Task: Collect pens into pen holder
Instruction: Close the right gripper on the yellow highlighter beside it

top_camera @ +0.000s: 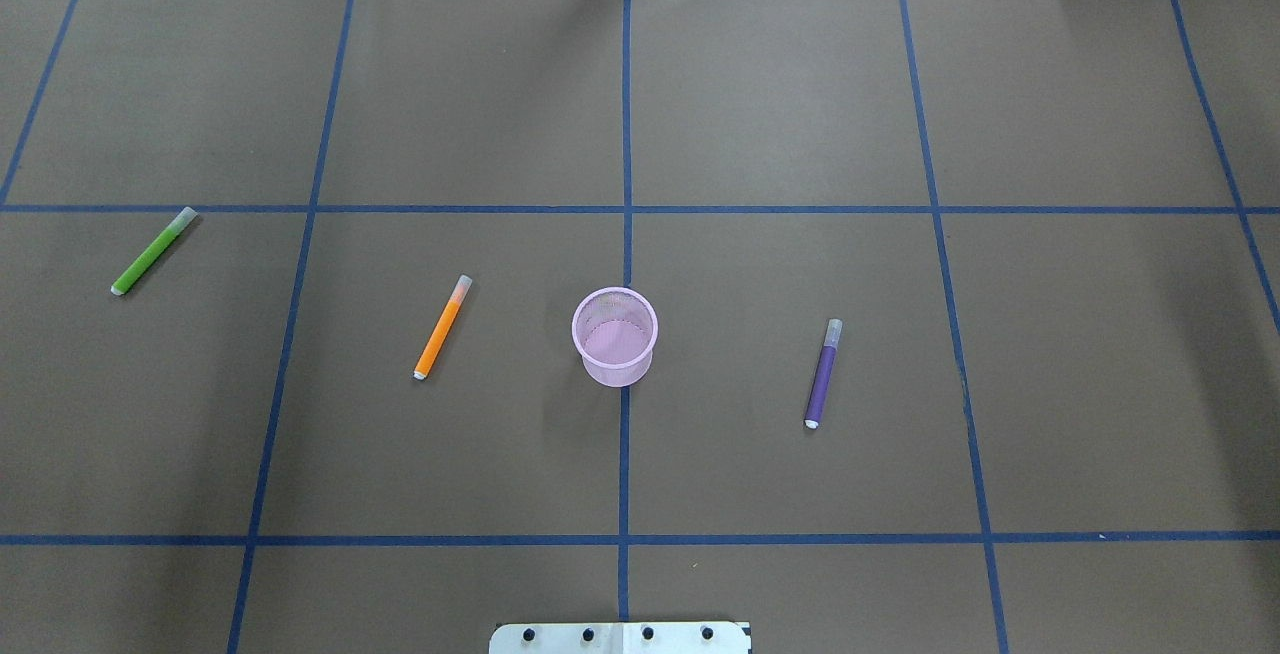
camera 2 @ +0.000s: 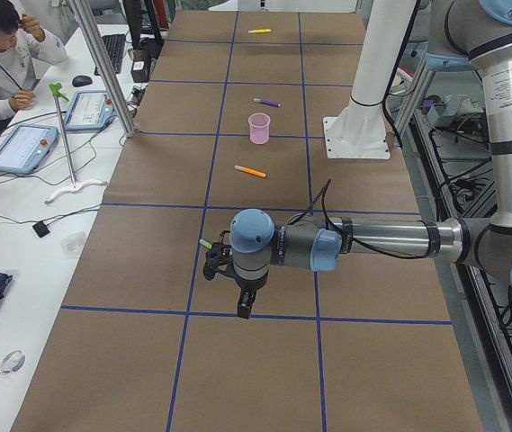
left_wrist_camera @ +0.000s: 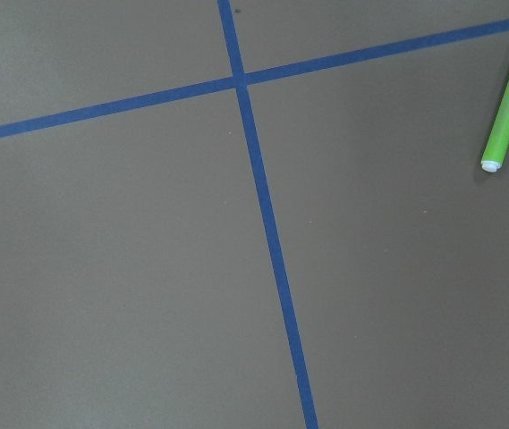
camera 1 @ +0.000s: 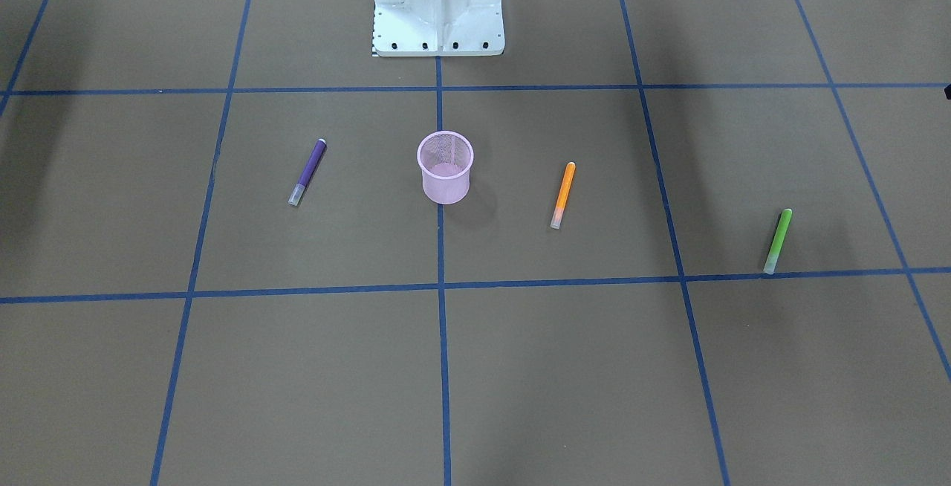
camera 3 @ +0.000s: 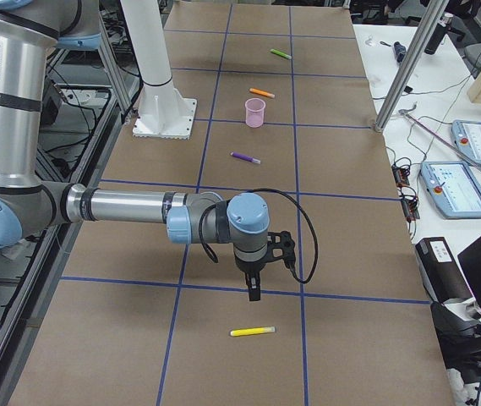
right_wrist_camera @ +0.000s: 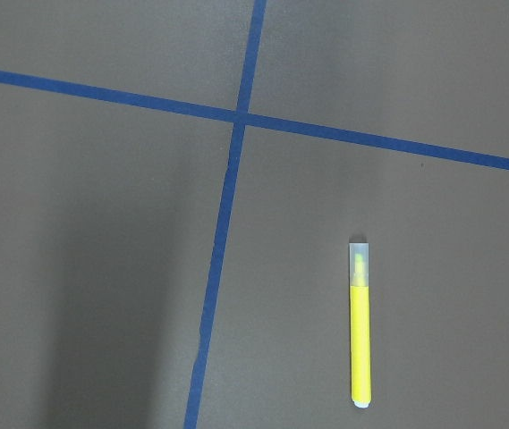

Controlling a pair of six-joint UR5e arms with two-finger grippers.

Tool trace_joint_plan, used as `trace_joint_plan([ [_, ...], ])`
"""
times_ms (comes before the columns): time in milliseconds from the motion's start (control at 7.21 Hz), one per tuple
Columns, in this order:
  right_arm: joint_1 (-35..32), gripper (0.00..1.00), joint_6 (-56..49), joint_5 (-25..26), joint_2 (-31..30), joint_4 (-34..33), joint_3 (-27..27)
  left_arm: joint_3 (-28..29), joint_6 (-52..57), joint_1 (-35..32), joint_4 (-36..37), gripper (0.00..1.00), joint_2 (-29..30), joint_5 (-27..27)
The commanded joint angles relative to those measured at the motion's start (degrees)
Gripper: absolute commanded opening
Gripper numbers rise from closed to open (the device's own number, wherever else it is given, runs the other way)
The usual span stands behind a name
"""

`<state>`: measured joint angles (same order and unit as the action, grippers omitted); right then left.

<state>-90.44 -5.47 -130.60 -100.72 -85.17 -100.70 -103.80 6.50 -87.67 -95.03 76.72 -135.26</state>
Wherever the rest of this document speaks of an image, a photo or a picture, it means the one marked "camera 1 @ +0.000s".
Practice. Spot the green marker pen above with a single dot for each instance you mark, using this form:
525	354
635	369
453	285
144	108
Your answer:
777	241

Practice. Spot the orange marker pen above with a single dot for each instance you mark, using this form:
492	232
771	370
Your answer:
564	191

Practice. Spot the purple marker pen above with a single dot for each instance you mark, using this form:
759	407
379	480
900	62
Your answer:
305	177

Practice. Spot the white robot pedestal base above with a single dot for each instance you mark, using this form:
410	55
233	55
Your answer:
437	28

